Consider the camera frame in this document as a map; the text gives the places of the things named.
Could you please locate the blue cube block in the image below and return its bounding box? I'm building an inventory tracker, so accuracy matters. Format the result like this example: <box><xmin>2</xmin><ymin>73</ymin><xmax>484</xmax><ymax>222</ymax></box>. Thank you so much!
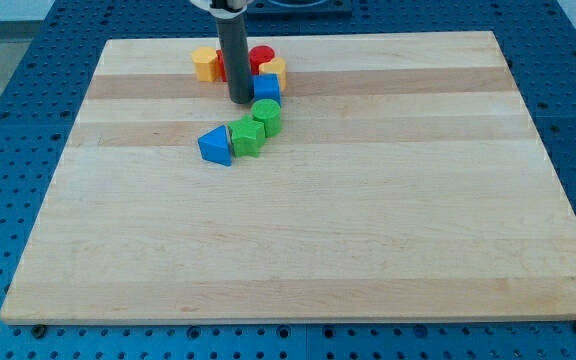
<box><xmin>253</xmin><ymin>74</ymin><xmax>282</xmax><ymax>105</ymax></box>

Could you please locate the yellow heart block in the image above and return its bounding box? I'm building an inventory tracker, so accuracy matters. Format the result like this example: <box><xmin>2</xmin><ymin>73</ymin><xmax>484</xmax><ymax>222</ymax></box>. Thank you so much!
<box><xmin>259</xmin><ymin>57</ymin><xmax>287</xmax><ymax>92</ymax></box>

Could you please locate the green star block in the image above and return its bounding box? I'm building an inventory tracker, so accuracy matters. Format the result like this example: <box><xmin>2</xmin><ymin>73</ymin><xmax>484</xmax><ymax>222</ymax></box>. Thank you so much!
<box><xmin>227</xmin><ymin>115</ymin><xmax>266</xmax><ymax>157</ymax></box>

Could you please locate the green cylinder block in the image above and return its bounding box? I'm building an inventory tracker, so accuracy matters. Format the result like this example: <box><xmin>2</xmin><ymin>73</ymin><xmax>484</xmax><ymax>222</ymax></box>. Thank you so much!
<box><xmin>251</xmin><ymin>99</ymin><xmax>282</xmax><ymax>138</ymax></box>

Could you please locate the blue triangle block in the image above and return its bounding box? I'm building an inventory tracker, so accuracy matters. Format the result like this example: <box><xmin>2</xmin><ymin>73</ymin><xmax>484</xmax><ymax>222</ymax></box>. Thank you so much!
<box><xmin>198</xmin><ymin>125</ymin><xmax>232</xmax><ymax>167</ymax></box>

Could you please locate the light wooden board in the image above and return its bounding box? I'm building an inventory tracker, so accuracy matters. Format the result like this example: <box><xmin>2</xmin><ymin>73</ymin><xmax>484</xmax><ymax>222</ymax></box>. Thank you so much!
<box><xmin>0</xmin><ymin>31</ymin><xmax>576</xmax><ymax>325</ymax></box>

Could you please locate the red cylinder block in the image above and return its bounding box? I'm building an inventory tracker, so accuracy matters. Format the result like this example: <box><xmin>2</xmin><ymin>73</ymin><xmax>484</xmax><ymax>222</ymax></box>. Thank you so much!
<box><xmin>249</xmin><ymin>45</ymin><xmax>275</xmax><ymax>75</ymax></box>

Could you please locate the yellow hexagon block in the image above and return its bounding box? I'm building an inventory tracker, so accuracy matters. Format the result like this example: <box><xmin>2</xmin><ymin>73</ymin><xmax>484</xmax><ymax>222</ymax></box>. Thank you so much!
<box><xmin>191</xmin><ymin>47</ymin><xmax>220</xmax><ymax>82</ymax></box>

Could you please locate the red block behind rod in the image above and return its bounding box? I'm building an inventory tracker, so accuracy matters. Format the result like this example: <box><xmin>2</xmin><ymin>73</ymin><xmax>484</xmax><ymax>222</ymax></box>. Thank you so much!
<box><xmin>216</xmin><ymin>49</ymin><xmax>228</xmax><ymax>82</ymax></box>

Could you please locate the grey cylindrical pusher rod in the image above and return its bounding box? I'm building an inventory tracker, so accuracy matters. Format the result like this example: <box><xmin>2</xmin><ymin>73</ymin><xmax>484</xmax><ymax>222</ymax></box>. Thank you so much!
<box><xmin>216</xmin><ymin>14</ymin><xmax>254</xmax><ymax>105</ymax></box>

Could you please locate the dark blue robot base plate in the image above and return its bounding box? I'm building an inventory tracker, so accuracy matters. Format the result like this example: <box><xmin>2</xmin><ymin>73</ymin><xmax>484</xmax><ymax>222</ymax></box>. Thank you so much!
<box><xmin>247</xmin><ymin>0</ymin><xmax>353</xmax><ymax>15</ymax></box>

